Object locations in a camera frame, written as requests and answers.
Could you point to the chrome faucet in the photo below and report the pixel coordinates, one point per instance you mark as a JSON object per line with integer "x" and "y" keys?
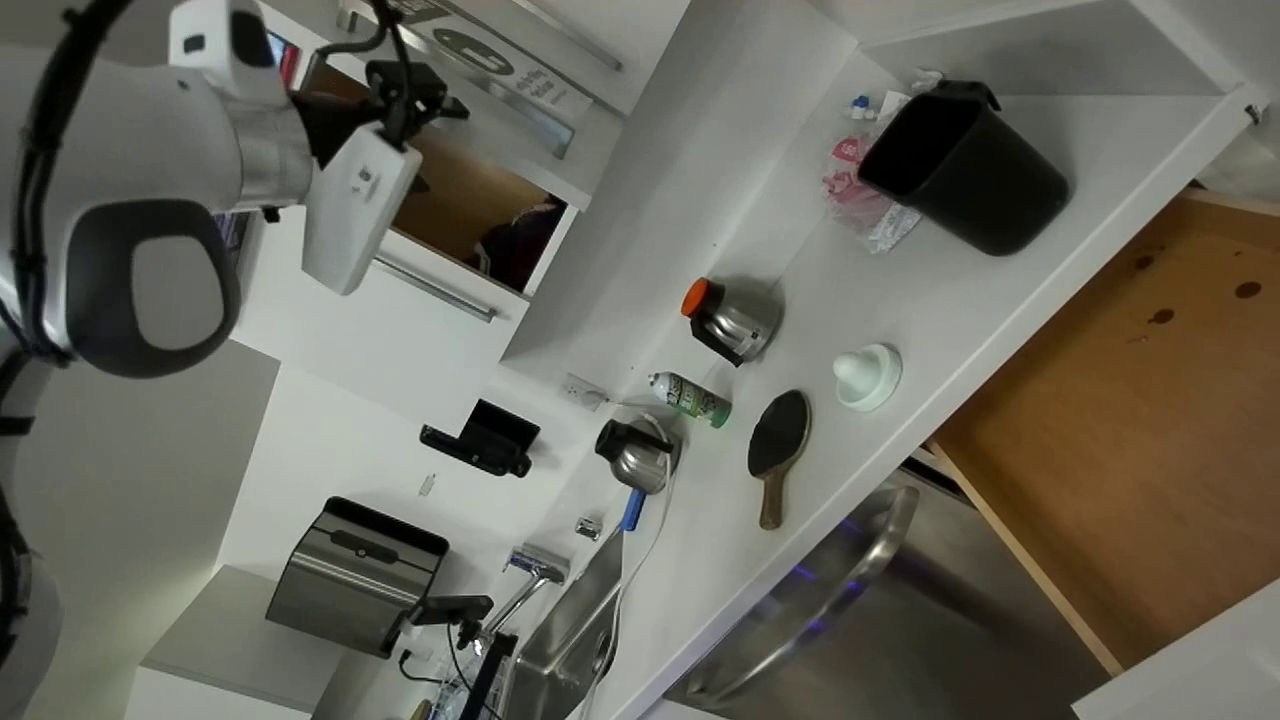
{"x": 539, "y": 560}

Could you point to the black landfill bin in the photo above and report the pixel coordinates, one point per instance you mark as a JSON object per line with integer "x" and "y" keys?
{"x": 967, "y": 165}

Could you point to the white green round cap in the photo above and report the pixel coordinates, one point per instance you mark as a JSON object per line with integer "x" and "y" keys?
{"x": 867, "y": 379}

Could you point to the black stand with clamp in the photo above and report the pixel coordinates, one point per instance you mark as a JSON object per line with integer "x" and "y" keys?
{"x": 461, "y": 616}

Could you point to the small carafe with orange lid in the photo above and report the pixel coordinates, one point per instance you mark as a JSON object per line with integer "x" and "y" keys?
{"x": 742, "y": 323}

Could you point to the plain white cabinet door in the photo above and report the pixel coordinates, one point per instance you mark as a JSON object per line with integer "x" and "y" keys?
{"x": 373, "y": 344}
{"x": 640, "y": 26}

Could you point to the stainless steel sink basin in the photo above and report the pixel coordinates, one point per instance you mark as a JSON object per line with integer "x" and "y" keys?
{"x": 934, "y": 624}

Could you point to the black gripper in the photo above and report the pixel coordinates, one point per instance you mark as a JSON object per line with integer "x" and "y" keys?
{"x": 411, "y": 107}

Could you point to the green glass jar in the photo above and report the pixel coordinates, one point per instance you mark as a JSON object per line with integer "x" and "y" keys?
{"x": 695, "y": 396}

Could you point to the white paper sign green logo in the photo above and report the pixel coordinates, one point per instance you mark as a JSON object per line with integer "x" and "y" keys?
{"x": 533, "y": 85}

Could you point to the steel coffee carafe black top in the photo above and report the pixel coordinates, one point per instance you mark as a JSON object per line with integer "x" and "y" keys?
{"x": 640, "y": 463}

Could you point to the black wall-mounted dispenser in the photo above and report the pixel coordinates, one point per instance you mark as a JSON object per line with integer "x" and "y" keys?
{"x": 482, "y": 438}

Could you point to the white cabinet door with sign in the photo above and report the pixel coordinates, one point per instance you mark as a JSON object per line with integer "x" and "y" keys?
{"x": 593, "y": 100}

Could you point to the silver toaster appliance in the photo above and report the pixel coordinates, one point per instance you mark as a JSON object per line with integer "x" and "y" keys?
{"x": 346, "y": 572}

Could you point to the dark item inside cabinet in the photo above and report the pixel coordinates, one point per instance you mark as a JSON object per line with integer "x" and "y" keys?
{"x": 514, "y": 244}

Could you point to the small blue object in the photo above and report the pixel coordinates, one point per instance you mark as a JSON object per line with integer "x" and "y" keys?
{"x": 633, "y": 509}

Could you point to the pink white plastic package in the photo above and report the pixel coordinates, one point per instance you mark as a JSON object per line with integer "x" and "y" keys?
{"x": 854, "y": 181}

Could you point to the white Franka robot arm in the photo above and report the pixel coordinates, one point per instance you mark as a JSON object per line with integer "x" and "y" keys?
{"x": 144, "y": 147}

